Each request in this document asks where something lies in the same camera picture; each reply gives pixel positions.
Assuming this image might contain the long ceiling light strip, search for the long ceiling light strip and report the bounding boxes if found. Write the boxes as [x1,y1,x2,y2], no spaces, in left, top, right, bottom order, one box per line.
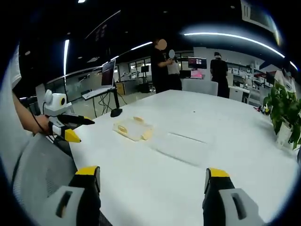
[183,32,286,59]

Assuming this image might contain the white plant pot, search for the white plant pot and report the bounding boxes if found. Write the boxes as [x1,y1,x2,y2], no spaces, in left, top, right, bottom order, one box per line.
[276,122,294,148]

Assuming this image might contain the pink lit screen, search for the pink lit screen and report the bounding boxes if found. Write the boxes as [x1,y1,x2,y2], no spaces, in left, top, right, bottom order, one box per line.
[190,70,204,80]

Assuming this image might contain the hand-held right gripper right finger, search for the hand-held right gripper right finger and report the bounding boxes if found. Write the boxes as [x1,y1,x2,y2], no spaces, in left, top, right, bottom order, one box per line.
[202,167,268,226]

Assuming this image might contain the clear table mat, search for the clear table mat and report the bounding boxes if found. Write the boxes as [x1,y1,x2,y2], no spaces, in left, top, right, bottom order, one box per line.
[149,132,215,166]

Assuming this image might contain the clear plastic tray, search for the clear plastic tray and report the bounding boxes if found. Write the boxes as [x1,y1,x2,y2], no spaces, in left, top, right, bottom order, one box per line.
[113,117,154,142]

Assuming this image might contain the small red object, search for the small red object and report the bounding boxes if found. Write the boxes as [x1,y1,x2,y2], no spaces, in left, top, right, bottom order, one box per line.
[253,104,271,116]

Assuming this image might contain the green potted plant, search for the green potted plant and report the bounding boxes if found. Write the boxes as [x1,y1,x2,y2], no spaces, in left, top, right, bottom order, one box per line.
[262,82,301,150]

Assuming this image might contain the black stand base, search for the black stand base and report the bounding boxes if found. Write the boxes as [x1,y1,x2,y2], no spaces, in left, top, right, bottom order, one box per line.
[110,107,123,118]

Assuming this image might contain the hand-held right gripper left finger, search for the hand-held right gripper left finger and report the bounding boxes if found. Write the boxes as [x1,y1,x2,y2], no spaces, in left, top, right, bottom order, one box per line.
[35,165,102,226]

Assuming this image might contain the grey mesh office chair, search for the grey mesh office chair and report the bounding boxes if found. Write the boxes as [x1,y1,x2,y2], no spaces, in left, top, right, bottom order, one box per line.
[11,133,113,226]

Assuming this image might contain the ceiling air vent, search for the ceiling air vent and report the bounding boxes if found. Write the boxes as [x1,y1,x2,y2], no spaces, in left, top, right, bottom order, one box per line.
[240,0,276,31]

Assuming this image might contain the silver computer monitor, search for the silver computer monitor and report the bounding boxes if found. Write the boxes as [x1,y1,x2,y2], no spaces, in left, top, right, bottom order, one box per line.
[101,58,117,89]

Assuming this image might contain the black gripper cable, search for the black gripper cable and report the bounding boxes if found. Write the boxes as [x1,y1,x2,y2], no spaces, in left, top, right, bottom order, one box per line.
[30,108,55,137]

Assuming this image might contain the black wall monitor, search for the black wall monitor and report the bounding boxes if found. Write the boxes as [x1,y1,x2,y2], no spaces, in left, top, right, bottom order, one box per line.
[188,56,208,70]

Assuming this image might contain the white chair back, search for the white chair back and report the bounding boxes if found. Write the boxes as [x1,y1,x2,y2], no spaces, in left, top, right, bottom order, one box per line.
[182,78,219,96]

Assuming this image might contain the person's white shirt sleeve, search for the person's white shirt sleeve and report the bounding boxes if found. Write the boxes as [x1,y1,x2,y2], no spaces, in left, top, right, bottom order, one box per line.
[4,46,22,91]

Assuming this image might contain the person's left hand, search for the person's left hand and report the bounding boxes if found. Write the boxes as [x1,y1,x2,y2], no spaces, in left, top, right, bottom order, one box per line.
[35,114,50,135]

